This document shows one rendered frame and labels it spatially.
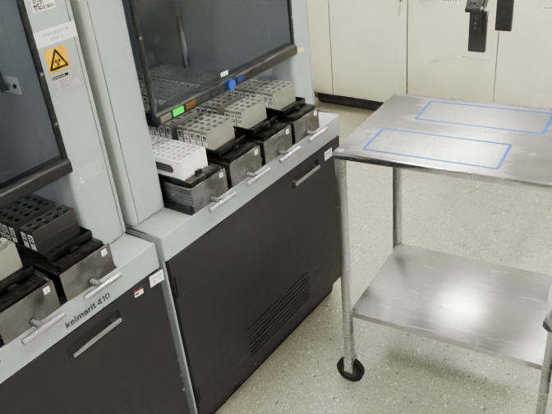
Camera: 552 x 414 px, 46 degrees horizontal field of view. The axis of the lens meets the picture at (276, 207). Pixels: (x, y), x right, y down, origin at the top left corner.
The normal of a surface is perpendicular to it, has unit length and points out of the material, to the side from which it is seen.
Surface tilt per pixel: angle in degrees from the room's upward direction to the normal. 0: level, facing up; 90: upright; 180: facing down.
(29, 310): 90
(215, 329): 90
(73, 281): 90
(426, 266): 0
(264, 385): 0
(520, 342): 0
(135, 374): 90
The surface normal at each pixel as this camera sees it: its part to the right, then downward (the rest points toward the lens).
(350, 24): -0.58, 0.45
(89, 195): 0.81, 0.22
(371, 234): -0.09, -0.86
